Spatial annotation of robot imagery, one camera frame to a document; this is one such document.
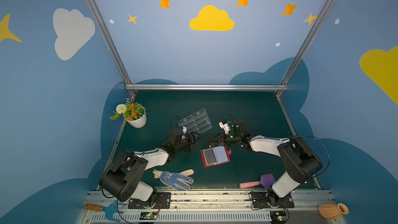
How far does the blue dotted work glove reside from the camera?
2.62ft

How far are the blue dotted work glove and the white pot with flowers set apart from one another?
0.32m

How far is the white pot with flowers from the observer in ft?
3.00
